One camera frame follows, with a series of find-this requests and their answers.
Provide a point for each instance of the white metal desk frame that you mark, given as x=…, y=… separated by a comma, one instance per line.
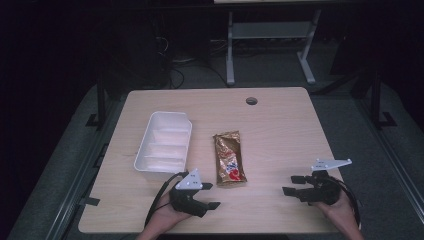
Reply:
x=266, y=30

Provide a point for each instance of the black table bracket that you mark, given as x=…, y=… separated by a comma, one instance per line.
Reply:
x=90, y=201

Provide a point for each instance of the gold snack packet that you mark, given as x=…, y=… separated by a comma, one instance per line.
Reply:
x=229, y=158

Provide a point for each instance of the white plastic bin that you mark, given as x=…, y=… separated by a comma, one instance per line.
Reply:
x=165, y=146

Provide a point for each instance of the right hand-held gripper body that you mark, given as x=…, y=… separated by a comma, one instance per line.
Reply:
x=321, y=186

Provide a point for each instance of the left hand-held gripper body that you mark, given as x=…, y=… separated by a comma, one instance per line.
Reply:
x=186, y=196

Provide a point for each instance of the person's right hand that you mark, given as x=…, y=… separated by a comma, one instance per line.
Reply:
x=336, y=211

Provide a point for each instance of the person's left hand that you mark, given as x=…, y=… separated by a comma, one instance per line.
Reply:
x=166, y=213

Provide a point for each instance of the black metal stand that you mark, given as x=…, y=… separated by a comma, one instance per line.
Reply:
x=100, y=100
x=376, y=100

